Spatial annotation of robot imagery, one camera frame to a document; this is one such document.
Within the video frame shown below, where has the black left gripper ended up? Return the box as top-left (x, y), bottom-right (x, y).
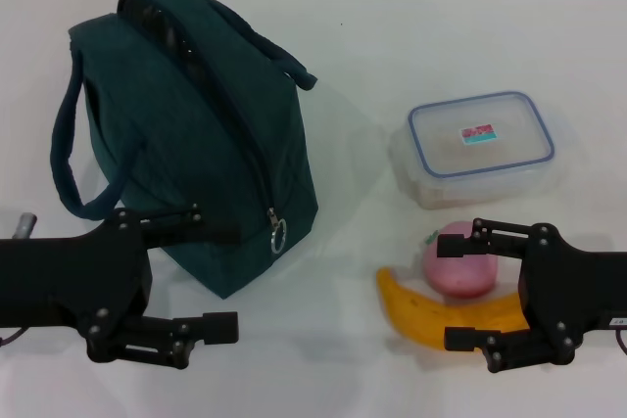
top-left (0, 202), bottom-right (242, 371)

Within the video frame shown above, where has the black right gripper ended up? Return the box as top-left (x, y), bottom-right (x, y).
top-left (437, 216), bottom-right (627, 375)

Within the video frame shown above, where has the pink toy peach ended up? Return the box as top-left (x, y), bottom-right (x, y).
top-left (418, 221), bottom-right (499, 300)

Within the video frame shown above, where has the yellow banana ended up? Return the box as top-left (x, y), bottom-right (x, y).
top-left (375, 265), bottom-right (533, 354)

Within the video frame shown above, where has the dark green lunch bag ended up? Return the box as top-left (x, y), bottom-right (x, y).
top-left (50, 0), bottom-right (319, 301)

